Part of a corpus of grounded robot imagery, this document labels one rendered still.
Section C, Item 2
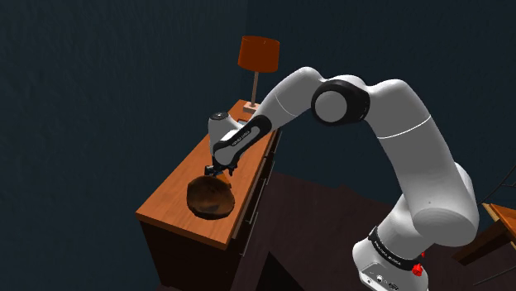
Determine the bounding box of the dark brown bowl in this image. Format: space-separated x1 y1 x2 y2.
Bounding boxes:
186 174 237 221

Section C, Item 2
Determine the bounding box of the wooden chest of drawers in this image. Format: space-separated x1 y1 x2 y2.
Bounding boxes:
135 98 283 291

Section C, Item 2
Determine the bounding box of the orange shade table lamp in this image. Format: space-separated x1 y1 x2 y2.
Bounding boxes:
236 35 281 115

